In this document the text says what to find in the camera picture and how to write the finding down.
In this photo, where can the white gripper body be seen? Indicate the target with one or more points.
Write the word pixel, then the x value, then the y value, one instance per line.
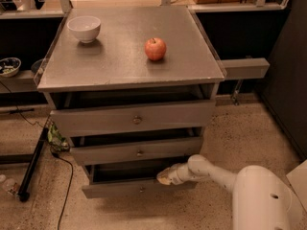
pixel 174 175

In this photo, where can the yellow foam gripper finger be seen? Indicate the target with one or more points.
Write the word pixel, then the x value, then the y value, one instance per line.
pixel 164 178

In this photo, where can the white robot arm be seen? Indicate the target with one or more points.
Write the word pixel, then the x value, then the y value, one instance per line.
pixel 260 199

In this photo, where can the grey side shelf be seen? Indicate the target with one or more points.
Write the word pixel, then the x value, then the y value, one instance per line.
pixel 245 68

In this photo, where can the white panel on floor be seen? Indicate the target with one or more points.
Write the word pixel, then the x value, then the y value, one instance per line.
pixel 298 180

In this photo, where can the grey drawer cabinet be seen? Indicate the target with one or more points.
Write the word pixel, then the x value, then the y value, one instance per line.
pixel 114 69

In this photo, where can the patterned small bowl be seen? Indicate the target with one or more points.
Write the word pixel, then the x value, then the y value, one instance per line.
pixel 9 67

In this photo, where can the clear plastic bottle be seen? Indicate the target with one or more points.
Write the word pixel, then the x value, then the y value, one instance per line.
pixel 9 185

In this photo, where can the grey top drawer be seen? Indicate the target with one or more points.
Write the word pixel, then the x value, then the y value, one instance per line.
pixel 132 118

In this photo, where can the grey bottom drawer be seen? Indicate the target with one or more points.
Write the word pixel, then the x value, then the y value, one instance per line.
pixel 131 178

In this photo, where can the grey drawer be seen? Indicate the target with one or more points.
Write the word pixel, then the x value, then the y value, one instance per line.
pixel 132 118
pixel 105 154
pixel 131 178

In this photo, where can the green snack bag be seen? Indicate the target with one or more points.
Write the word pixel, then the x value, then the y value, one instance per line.
pixel 56 140

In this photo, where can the red apple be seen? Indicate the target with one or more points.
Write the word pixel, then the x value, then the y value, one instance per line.
pixel 155 48

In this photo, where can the white ceramic bowl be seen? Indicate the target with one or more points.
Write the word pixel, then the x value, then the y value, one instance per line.
pixel 84 28

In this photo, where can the grey middle drawer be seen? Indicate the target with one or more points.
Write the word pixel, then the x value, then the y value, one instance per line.
pixel 105 154

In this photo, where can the black metal bar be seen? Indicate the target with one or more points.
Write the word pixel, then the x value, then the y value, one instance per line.
pixel 23 193

